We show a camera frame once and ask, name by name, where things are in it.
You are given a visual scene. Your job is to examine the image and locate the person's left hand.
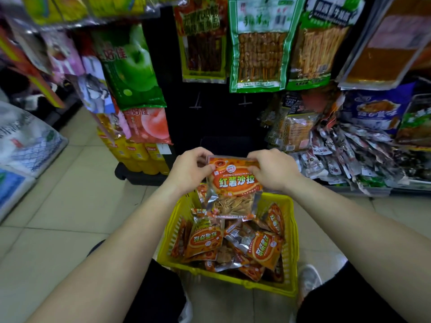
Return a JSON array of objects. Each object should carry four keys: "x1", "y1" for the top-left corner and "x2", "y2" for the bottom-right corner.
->
[{"x1": 165, "y1": 147, "x2": 216, "y2": 196}]

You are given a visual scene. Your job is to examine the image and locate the person's right hand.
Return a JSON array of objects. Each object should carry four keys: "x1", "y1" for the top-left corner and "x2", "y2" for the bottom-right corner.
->
[{"x1": 246, "y1": 148, "x2": 302, "y2": 194}]

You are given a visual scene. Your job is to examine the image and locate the yellow plastic shopping basket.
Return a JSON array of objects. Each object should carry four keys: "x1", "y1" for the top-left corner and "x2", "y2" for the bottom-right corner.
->
[{"x1": 156, "y1": 191, "x2": 300, "y2": 298}]

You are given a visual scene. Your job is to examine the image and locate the pile of orange snack packets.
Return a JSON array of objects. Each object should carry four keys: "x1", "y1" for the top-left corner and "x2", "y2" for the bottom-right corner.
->
[{"x1": 170, "y1": 183, "x2": 286, "y2": 283}]

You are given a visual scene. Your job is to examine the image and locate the person's left forearm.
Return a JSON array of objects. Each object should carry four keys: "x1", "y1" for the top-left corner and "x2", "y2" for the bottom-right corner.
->
[{"x1": 26, "y1": 183, "x2": 199, "y2": 323}]

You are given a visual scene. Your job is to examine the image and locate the person's right forearm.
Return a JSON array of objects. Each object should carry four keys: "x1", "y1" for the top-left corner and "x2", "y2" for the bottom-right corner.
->
[{"x1": 282, "y1": 179, "x2": 431, "y2": 323}]

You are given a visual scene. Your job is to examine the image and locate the person's white right shoe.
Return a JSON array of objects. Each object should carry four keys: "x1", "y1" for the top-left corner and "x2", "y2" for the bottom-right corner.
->
[{"x1": 297, "y1": 264, "x2": 323, "y2": 308}]

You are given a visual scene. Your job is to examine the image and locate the person's white shoe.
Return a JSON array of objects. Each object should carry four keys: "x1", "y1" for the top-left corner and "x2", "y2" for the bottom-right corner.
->
[
  {"x1": 177, "y1": 291, "x2": 194, "y2": 323},
  {"x1": 297, "y1": 264, "x2": 323, "y2": 308}
]

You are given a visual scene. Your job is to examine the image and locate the blue printed snack bag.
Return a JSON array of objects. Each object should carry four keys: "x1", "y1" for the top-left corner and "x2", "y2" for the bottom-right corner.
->
[{"x1": 340, "y1": 82, "x2": 417, "y2": 135}]

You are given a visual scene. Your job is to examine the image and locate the person's black trousers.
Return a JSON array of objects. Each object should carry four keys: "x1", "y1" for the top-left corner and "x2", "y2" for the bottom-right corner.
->
[{"x1": 87, "y1": 240, "x2": 408, "y2": 323}]

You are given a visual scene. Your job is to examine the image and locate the green stick snack packet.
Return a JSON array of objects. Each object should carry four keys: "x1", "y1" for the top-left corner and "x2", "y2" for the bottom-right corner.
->
[{"x1": 286, "y1": 0, "x2": 367, "y2": 91}]

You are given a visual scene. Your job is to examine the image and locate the person's white left shoe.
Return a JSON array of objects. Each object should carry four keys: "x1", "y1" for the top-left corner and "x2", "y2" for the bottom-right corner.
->
[{"x1": 177, "y1": 291, "x2": 194, "y2": 323}]

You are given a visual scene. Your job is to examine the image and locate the green vegetable snack packet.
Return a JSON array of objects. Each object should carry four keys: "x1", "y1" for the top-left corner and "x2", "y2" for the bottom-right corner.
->
[{"x1": 395, "y1": 93, "x2": 431, "y2": 150}]

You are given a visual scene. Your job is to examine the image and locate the strip of orange-beige packets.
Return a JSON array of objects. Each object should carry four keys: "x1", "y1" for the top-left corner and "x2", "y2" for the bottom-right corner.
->
[{"x1": 265, "y1": 92, "x2": 322, "y2": 153}]

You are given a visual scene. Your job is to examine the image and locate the black base plinth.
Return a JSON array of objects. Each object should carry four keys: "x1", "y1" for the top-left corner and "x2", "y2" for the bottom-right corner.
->
[{"x1": 114, "y1": 161, "x2": 170, "y2": 187}]

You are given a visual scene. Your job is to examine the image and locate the hanging yellow red-label packets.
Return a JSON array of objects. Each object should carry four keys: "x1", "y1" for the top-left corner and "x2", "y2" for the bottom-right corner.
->
[{"x1": 97, "y1": 112, "x2": 172, "y2": 176}]

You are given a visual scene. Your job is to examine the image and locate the pink peach print bag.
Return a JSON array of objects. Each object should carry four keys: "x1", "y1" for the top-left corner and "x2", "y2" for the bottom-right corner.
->
[{"x1": 122, "y1": 106, "x2": 173, "y2": 146}]

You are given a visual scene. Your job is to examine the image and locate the pile of small white packets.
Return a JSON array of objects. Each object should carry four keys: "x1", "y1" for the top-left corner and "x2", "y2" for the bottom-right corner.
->
[{"x1": 292, "y1": 122, "x2": 410, "y2": 196}]

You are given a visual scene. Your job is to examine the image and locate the green apple print bag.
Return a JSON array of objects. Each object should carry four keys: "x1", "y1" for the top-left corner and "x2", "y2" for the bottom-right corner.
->
[{"x1": 90, "y1": 24, "x2": 168, "y2": 112}]

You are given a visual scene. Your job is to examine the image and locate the green-bordered skewer packet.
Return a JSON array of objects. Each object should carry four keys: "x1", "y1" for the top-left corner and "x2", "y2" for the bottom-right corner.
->
[{"x1": 228, "y1": 0, "x2": 306, "y2": 94}]

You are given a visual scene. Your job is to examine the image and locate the cartoon print packet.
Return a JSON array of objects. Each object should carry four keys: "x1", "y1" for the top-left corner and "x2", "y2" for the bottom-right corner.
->
[{"x1": 65, "y1": 55, "x2": 118, "y2": 115}]

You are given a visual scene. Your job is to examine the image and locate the yellow-edged dark stick packet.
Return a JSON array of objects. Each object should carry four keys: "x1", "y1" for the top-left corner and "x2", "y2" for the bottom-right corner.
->
[{"x1": 172, "y1": 0, "x2": 229, "y2": 84}]

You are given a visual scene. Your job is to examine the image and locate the white printed sack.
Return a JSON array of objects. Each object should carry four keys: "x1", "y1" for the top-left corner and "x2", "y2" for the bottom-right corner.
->
[{"x1": 0, "y1": 100, "x2": 69, "y2": 179}]

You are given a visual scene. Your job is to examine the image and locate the brown clear flat packet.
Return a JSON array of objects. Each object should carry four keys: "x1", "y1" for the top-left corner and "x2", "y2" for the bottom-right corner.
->
[{"x1": 338, "y1": 0, "x2": 431, "y2": 91}]

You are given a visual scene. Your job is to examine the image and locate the orange slanted sign strip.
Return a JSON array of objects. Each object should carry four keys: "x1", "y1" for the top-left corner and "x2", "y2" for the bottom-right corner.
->
[{"x1": 0, "y1": 28, "x2": 66, "y2": 110}]

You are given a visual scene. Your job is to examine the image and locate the blue printed sack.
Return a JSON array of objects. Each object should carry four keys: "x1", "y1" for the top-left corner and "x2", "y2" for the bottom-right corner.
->
[{"x1": 0, "y1": 166, "x2": 37, "y2": 222}]

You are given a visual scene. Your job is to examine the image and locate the hanging yellow strip packets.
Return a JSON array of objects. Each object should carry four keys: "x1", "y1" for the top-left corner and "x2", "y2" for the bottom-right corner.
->
[{"x1": 20, "y1": 0, "x2": 189, "y2": 29}]

